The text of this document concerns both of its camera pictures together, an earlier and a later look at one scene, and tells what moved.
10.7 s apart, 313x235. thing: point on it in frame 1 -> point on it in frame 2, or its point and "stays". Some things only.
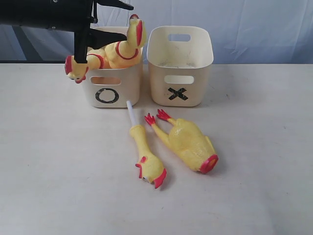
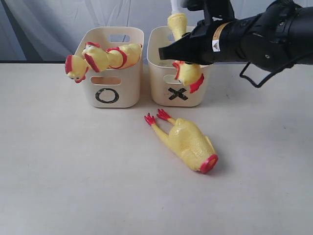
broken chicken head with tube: [150, 169] -> [188, 74]
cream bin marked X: [179, 57] stays
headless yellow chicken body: [192, 149] stays
